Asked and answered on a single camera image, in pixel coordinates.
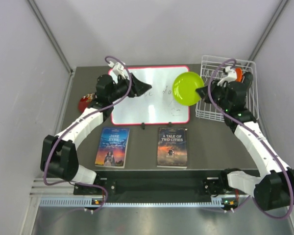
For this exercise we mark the orange plate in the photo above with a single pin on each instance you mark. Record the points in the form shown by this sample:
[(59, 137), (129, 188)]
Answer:
[(239, 74)]

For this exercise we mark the Tale of Two Cities book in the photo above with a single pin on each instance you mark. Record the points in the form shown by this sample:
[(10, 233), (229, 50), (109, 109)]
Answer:
[(172, 148)]

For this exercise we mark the white wire dish rack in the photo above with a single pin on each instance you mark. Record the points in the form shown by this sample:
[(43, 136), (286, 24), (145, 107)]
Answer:
[(208, 64)]

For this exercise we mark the lime green plate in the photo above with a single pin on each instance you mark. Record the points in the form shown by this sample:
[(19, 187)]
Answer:
[(184, 88)]

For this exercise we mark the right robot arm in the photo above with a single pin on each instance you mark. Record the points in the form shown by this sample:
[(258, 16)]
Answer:
[(274, 187)]

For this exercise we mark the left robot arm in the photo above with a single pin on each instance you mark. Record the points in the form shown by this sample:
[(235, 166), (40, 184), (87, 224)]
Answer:
[(59, 153)]

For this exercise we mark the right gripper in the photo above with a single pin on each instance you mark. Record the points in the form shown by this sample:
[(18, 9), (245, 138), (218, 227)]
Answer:
[(213, 86)]

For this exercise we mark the aluminium rail frame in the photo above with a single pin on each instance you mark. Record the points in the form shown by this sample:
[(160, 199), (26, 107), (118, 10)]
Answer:
[(67, 195)]

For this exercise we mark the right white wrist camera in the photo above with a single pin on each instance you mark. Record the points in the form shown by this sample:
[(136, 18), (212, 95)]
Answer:
[(230, 75)]

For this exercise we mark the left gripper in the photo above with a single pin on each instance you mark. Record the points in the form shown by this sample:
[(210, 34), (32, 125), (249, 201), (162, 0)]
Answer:
[(138, 88)]

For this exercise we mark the Jane Eyre book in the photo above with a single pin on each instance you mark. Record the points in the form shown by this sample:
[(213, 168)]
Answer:
[(112, 147)]

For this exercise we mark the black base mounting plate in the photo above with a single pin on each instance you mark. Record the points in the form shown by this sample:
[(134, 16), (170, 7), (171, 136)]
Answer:
[(135, 190)]

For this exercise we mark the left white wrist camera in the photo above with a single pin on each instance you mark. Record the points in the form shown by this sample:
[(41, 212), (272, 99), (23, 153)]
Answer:
[(117, 69)]

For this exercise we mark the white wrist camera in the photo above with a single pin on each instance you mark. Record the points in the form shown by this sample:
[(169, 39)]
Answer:
[(230, 75), (117, 69)]

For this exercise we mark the pink framed whiteboard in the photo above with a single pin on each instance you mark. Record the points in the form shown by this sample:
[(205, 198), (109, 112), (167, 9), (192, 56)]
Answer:
[(157, 105)]

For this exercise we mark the red patterned plate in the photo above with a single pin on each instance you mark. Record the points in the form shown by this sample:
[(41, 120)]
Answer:
[(85, 101)]

